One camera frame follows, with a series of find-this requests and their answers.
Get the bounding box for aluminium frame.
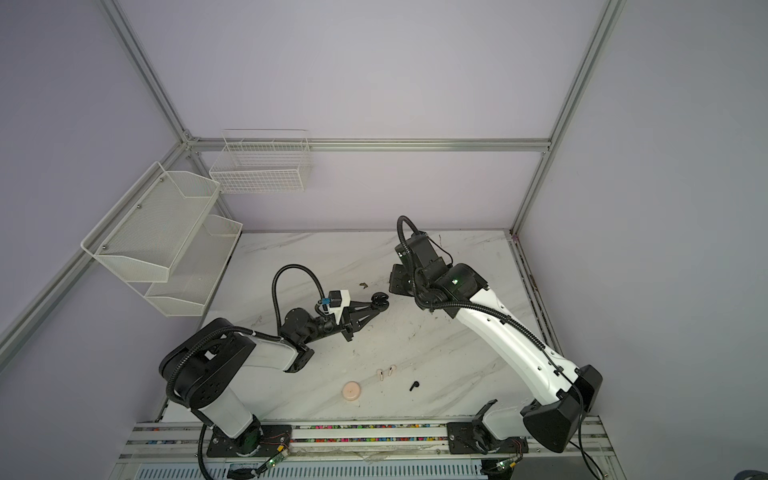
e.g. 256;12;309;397
1;1;625;373

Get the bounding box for lower white mesh shelf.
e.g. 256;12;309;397
144;215;242;317

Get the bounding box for upper white mesh shelf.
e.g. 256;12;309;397
80;162;221;283

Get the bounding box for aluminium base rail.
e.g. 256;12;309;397
110;417;626;479

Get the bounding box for white wire basket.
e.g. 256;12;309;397
209;129;313;194

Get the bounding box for black earbud charging case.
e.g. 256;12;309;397
371;292;389;308

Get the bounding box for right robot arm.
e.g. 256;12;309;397
390;215;603;453

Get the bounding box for white mesh shelf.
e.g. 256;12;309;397
144;215;242;317
80;162;221;283

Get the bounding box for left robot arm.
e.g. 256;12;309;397
158;263;389;457

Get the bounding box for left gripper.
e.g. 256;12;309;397
303;301;379;346

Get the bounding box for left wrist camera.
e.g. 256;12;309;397
319;290;351;324

